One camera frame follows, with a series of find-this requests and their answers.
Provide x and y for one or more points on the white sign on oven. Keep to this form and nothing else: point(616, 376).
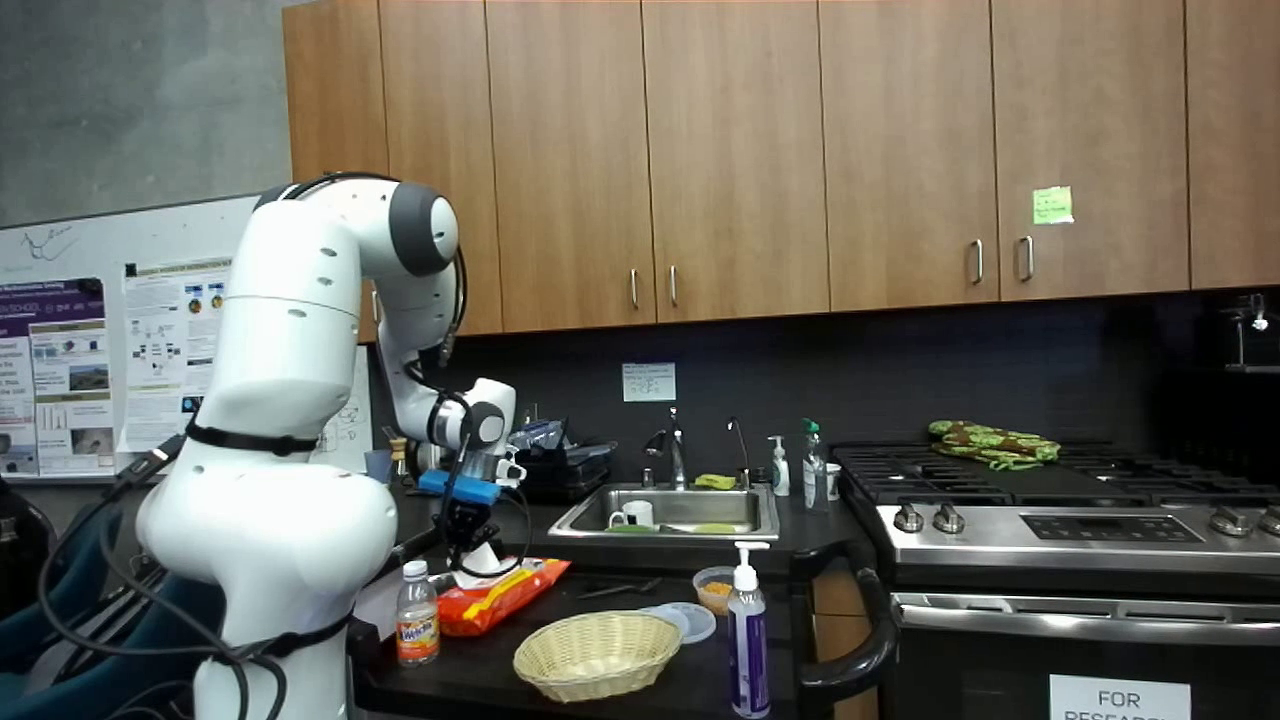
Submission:
point(1110, 696)

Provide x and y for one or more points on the white wall outlet plate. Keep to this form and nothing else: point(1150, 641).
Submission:
point(648, 381)

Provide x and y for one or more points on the stainless steel sink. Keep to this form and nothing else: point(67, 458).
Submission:
point(666, 512)

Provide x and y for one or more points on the orange wipes packet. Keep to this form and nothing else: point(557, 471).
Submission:
point(473, 606)

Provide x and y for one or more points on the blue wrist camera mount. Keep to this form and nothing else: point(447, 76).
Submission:
point(463, 489)

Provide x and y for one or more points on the wall posters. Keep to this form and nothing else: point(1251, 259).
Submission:
point(110, 334)

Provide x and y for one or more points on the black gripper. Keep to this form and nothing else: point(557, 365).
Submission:
point(467, 524)

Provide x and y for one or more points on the small clear plastic container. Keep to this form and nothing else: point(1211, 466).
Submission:
point(715, 589)

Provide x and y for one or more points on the green sticky note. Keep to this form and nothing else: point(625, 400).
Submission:
point(1048, 205)

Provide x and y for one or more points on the chrome sink faucet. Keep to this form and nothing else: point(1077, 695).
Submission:
point(669, 443)

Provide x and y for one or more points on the woven wicker basket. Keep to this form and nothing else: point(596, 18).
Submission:
point(593, 653)

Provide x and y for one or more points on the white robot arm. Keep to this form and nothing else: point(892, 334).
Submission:
point(249, 506)

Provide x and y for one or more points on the stainless steel gas stove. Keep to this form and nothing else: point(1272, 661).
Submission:
point(1093, 564)

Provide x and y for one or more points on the purple hand soap pump bottle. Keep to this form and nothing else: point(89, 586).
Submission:
point(751, 641)

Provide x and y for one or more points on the green cap spray bottle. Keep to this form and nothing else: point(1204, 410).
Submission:
point(815, 461)

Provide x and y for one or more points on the white soap dispenser bottle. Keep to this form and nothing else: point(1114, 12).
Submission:
point(776, 466)

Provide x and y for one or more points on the clear bottle orange label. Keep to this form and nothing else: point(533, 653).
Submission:
point(419, 632)

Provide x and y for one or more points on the wooden upper cabinets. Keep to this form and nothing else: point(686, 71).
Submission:
point(666, 161)

